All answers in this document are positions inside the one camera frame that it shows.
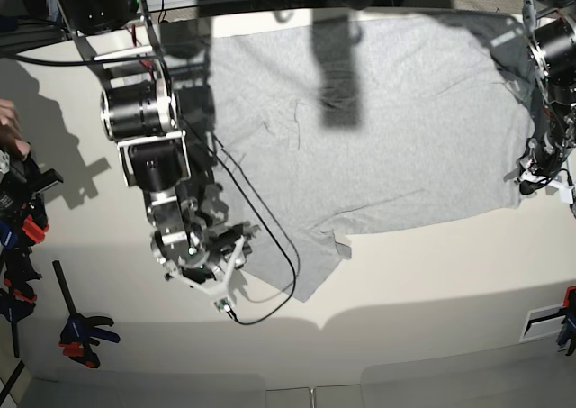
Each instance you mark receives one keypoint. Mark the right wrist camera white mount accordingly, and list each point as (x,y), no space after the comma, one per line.
(209,271)

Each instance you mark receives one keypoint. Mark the person hand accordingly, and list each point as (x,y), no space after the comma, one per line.
(11,133)

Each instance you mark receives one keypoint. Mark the blue orange bar clamp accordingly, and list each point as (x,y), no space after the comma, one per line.
(80,333)

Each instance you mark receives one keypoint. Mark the blue black clamp left edge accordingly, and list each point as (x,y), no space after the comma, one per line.
(18,298)

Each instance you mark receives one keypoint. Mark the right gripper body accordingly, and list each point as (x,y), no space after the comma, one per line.
(169,242)

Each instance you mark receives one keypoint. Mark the orange black clamp lower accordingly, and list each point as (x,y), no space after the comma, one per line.
(24,221)

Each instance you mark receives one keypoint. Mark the grey T-shirt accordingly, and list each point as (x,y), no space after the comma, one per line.
(350,127)

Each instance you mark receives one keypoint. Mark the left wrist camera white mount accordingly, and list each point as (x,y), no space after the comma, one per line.
(560,182)

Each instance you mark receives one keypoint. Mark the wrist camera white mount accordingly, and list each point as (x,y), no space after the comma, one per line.
(560,182)
(209,271)

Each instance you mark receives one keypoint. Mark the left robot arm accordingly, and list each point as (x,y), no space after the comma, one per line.
(550,34)

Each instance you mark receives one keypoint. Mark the blue clamp right edge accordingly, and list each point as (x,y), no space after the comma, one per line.
(566,336)

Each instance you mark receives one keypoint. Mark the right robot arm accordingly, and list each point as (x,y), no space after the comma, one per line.
(140,114)

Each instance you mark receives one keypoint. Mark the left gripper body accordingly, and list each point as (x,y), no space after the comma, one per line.
(541,164)

